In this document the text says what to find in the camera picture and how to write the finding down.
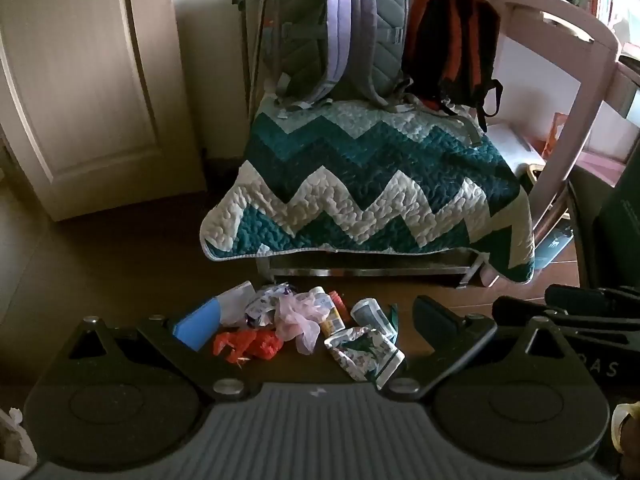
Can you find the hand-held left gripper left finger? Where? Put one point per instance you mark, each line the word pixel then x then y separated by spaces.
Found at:
pixel 200 327

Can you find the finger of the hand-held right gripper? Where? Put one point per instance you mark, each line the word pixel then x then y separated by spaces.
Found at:
pixel 515 307
pixel 585 295

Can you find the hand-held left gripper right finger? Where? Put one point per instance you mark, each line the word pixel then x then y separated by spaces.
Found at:
pixel 432 317

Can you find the orange mesh net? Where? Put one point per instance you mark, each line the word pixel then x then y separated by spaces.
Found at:
pixel 250 342

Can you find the purple print foil wrapper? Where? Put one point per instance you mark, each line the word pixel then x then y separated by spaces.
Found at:
pixel 262 305

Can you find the white paper sheet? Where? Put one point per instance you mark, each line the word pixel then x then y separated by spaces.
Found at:
pixel 237 300

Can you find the white rolled packet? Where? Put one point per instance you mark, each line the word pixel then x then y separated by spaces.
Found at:
pixel 372 315

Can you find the dark blue box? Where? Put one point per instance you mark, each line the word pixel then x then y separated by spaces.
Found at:
pixel 555 242

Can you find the orange yellow tube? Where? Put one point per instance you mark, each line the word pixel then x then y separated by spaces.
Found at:
pixel 335 312

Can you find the pink plastic bag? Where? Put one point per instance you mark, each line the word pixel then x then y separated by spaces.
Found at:
pixel 300 325

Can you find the teal white zigzag quilt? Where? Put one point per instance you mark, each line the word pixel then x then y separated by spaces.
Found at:
pixel 350 185

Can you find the orange cardboard packet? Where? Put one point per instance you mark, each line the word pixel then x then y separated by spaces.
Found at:
pixel 555 132

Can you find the pink desk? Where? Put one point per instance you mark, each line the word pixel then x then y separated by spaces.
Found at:
pixel 585 125

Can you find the white crumpled plastic bag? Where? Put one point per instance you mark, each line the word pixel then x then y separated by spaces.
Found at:
pixel 15 435

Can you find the orange black backpack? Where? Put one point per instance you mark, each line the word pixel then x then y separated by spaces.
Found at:
pixel 450 45

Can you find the white door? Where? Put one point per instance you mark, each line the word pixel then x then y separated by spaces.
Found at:
pixel 75 85

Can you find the dark folded stand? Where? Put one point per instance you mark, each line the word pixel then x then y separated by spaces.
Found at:
pixel 245 50

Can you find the purple grey backpack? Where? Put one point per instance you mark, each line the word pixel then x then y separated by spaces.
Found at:
pixel 300 35

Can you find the metal bench frame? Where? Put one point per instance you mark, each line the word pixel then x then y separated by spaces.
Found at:
pixel 350 272

